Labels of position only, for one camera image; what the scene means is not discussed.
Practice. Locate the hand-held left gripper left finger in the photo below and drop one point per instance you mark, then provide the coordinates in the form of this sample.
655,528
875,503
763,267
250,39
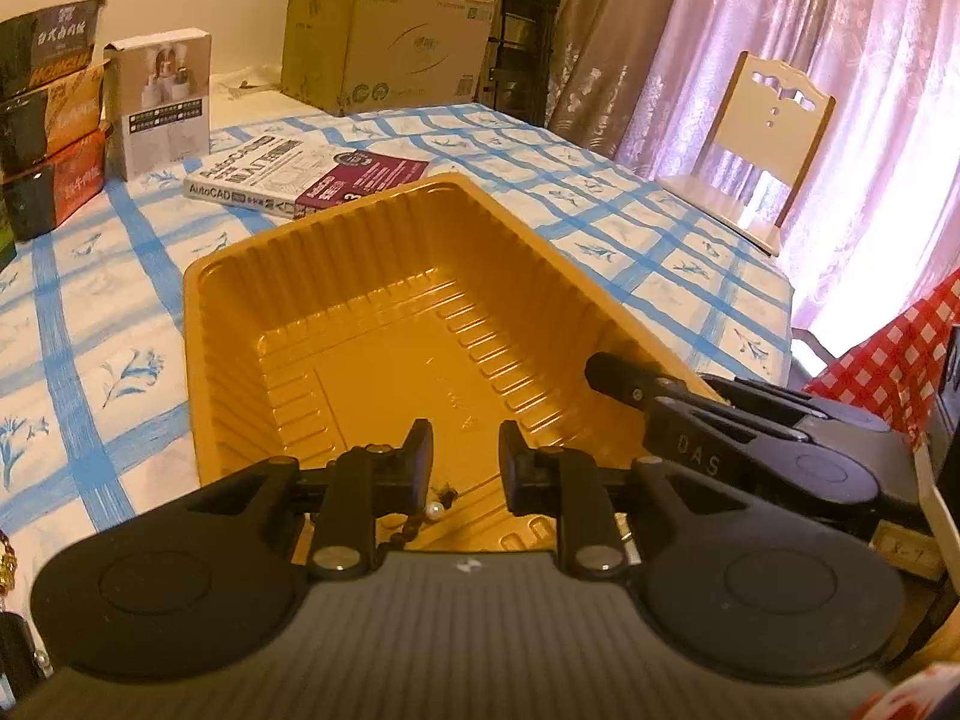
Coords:
417,465

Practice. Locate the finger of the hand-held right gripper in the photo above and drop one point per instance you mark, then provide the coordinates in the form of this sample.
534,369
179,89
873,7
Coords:
772,405
679,427

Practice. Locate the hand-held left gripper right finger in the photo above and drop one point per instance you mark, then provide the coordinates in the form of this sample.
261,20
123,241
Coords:
513,469

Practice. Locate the gold ribbed plastic tray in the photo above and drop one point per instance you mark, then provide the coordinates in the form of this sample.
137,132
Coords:
375,300

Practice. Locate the red checked cloth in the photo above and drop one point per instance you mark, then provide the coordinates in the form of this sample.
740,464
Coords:
892,360

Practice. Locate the white wooden chair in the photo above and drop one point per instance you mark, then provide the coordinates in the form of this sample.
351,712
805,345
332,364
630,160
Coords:
757,120

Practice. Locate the white and maroon software book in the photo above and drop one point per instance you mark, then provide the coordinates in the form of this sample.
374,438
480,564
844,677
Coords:
300,165

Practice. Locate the pink sheer curtain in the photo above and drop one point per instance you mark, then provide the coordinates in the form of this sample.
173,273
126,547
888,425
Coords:
885,90

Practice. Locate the blue checked tablecloth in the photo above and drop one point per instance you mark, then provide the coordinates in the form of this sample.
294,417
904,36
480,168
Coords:
97,330

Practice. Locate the brown patterned curtain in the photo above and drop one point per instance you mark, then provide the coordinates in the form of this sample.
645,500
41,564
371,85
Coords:
615,37

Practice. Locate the black folding ladder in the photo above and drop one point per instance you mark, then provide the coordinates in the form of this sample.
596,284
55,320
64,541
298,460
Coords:
525,30

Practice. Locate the large cardboard box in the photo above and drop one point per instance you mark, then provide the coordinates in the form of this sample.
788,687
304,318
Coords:
390,30

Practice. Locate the white product box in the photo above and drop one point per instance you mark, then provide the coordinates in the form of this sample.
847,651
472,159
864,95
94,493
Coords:
161,105

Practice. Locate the red instant meal box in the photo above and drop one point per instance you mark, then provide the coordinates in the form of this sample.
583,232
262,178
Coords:
60,187

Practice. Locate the orange instant meal box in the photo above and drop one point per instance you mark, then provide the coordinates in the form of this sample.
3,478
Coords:
64,109

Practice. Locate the black instant meal box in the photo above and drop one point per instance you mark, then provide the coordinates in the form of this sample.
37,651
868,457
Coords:
52,37

